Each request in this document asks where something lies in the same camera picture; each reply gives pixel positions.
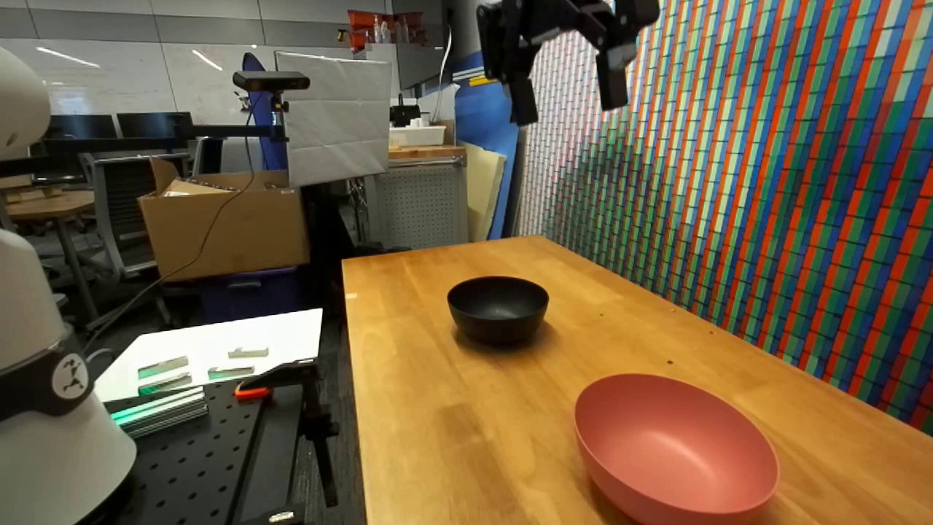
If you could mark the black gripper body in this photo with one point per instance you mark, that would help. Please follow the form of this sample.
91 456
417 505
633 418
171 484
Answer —
565 15

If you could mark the round wooden table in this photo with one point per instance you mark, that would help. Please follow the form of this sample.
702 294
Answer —
46 205

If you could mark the grey cabinet with wooden top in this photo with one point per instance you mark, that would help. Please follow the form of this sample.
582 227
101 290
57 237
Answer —
423 199

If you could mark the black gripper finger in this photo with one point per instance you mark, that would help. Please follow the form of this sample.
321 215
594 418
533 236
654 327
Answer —
617 78
524 84

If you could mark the white foam board panel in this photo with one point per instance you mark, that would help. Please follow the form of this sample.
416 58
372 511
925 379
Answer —
336 117

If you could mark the black perforated breadboard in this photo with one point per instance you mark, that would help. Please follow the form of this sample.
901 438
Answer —
194 469

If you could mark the multicolour striped backdrop panel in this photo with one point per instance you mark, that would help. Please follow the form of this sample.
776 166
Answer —
776 193

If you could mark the blue storage crate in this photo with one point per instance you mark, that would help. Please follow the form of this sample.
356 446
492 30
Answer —
250 295

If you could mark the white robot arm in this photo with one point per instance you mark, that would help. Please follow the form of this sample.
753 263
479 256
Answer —
38 428

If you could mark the red sign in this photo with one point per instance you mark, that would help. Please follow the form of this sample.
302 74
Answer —
382 27

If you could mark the green and white box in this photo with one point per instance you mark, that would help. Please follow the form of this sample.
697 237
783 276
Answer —
161 411

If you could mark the white paper sheet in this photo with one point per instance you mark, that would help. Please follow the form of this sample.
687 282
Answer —
244 345

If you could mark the beige leaning board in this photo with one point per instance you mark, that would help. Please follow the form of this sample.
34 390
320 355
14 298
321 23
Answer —
482 190

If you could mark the black bowl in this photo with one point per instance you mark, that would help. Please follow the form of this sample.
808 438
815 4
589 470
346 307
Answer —
498 311

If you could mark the pink plastic bowl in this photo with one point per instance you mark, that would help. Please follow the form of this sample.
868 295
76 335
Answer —
672 456

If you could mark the black camera on stand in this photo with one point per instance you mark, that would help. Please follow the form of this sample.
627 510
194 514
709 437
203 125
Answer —
270 81

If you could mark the blue cylinder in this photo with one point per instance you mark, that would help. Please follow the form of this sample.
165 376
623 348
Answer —
482 112

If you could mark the brown cardboard box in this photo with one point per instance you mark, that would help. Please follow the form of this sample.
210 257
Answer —
228 228

